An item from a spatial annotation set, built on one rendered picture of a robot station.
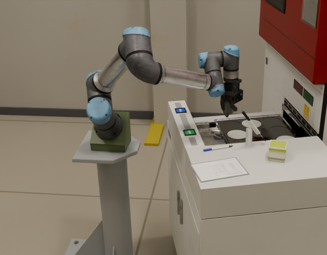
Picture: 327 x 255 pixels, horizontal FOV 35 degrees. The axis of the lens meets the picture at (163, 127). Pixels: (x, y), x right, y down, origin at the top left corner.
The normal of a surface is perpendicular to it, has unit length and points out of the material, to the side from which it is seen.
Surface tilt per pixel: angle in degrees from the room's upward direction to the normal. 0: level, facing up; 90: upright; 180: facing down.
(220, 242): 90
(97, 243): 90
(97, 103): 51
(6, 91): 90
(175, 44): 90
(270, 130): 0
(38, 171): 0
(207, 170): 0
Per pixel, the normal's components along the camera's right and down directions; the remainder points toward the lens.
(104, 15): -0.13, 0.44
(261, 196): 0.14, 0.44
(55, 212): -0.03, -0.90
